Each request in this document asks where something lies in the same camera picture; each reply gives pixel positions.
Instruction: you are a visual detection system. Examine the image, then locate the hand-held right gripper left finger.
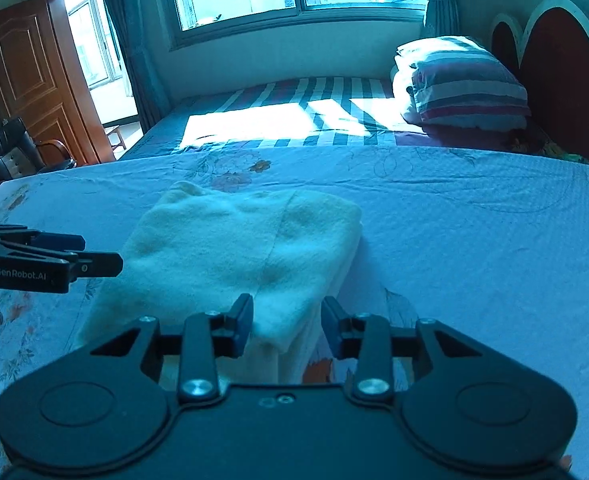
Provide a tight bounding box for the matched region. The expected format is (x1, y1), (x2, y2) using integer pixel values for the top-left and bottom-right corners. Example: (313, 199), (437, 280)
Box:
(89, 293), (254, 406)

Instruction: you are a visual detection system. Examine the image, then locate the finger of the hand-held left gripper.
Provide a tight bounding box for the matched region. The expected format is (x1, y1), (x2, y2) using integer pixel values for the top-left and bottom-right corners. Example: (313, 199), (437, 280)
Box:
(0, 228), (86, 254)
(67, 252), (124, 279)

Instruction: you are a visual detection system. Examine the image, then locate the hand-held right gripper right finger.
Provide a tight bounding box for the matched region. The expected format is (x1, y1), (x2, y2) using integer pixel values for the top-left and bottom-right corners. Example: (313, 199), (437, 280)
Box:
(321, 296), (488, 405)

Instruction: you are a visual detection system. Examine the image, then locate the cream knit sweater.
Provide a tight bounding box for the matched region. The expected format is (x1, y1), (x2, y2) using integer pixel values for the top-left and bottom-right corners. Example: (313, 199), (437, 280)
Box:
(74, 181), (364, 386)

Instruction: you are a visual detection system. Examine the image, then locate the black office chair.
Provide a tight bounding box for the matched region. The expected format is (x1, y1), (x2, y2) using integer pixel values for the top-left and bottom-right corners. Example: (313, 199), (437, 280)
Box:
(0, 117), (78, 189)

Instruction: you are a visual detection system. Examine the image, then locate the small wooden stool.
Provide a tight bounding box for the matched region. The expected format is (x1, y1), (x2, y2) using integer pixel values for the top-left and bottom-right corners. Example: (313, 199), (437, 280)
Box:
(105, 125), (128, 154)

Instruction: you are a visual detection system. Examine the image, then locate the blue floral blanket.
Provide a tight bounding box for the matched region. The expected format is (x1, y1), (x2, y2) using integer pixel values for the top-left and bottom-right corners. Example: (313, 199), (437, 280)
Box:
(0, 145), (589, 480)

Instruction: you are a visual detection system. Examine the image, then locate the wooden door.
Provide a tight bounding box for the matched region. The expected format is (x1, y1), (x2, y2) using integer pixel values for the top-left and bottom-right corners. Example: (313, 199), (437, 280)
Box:
(0, 0), (101, 181)

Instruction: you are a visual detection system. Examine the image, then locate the balcony window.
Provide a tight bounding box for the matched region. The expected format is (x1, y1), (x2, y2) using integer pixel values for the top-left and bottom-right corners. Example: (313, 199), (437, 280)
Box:
(62, 0), (125, 92)

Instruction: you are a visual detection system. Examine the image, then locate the long blue curtain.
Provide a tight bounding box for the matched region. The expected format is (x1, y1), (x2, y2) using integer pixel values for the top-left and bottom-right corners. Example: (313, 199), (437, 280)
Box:
(97, 0), (171, 134)

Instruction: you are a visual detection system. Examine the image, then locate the striped bed sheet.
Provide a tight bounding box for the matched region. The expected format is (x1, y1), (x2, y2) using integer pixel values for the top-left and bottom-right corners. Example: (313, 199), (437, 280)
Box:
(119, 76), (425, 162)

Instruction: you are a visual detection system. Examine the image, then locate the white pillow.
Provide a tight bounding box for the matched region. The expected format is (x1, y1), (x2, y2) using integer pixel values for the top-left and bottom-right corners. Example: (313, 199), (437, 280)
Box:
(391, 36), (481, 126)

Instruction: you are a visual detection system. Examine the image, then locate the striped pillow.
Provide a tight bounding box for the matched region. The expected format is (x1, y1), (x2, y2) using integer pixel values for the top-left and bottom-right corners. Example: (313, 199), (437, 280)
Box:
(411, 42), (533, 134)

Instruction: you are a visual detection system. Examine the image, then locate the colourful patterned cloth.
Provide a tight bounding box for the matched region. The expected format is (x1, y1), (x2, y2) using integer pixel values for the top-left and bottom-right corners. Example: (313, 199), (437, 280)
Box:
(511, 130), (589, 164)

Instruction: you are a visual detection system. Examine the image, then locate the red and white headboard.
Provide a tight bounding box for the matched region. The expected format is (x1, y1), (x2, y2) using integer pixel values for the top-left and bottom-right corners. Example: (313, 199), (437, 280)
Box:
(489, 0), (589, 169)

